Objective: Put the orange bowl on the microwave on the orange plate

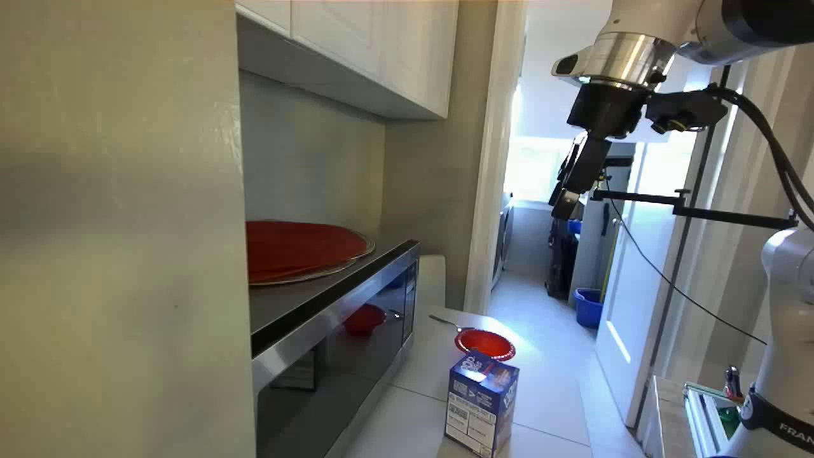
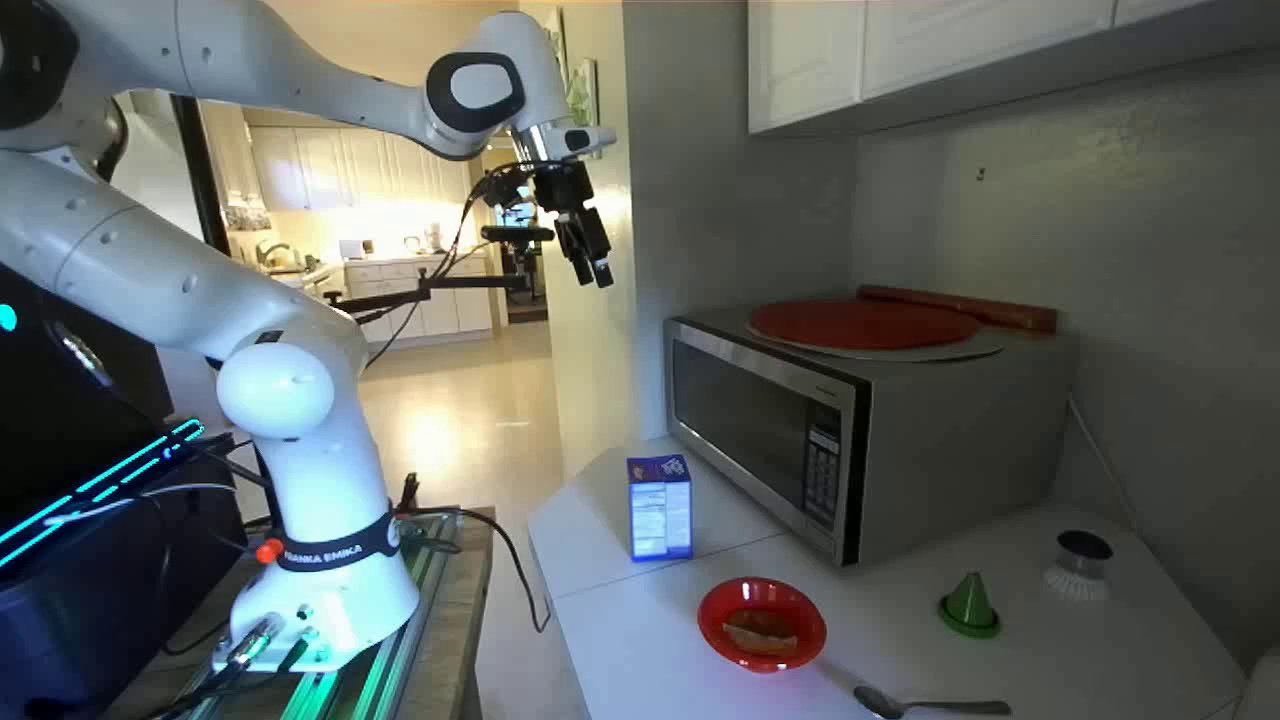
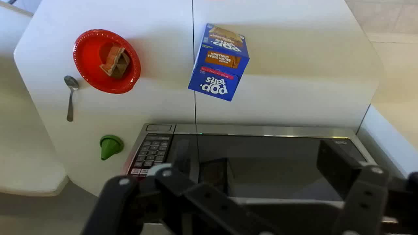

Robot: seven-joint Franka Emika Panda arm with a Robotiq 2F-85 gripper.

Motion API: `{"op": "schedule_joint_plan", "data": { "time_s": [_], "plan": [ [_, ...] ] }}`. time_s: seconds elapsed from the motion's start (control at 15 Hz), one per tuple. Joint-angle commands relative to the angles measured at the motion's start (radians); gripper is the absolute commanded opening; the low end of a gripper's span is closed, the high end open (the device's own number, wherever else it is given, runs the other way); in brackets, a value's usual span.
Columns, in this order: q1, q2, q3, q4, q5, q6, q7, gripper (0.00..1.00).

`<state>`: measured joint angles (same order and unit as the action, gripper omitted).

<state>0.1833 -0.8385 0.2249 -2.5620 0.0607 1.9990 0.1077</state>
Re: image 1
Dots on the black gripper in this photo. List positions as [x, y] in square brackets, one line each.
[604, 109]

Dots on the small orange bowl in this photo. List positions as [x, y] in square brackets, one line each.
[484, 345]

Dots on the robot base table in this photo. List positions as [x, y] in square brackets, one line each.
[708, 421]

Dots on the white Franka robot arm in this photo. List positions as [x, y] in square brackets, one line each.
[789, 281]

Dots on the large orange plate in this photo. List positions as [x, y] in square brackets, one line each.
[300, 251]

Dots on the stainless steel microwave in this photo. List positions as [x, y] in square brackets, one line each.
[339, 357]

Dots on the white door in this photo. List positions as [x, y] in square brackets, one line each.
[643, 281]

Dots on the blue bucket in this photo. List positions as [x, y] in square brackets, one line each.
[589, 308]

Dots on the white upper cabinet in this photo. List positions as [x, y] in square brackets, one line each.
[371, 42]

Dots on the blue and white carton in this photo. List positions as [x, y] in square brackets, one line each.
[479, 406]

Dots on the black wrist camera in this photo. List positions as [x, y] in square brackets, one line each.
[686, 109]

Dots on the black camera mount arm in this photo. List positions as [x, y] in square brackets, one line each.
[721, 212]

